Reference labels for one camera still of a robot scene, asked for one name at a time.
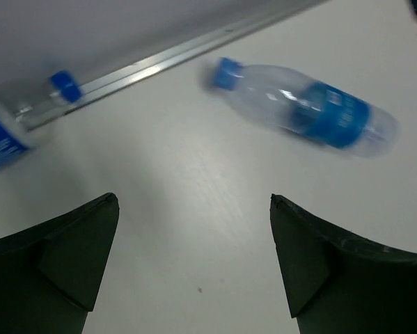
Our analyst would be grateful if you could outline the clear bottle blue label left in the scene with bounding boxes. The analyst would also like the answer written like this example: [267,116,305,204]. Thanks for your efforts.
[209,57,399,158]

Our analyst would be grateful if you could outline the small bottle blue label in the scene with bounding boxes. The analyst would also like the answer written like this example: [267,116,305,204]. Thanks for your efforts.
[0,70,83,168]

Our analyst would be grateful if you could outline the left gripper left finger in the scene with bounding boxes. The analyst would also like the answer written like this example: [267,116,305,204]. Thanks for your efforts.
[0,193,120,333]

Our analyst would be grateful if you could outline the aluminium left side rail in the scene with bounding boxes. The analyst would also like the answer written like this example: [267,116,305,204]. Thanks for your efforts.
[13,0,334,132]

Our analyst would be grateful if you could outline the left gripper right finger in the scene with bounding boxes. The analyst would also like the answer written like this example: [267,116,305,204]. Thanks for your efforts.
[270,195,417,333]

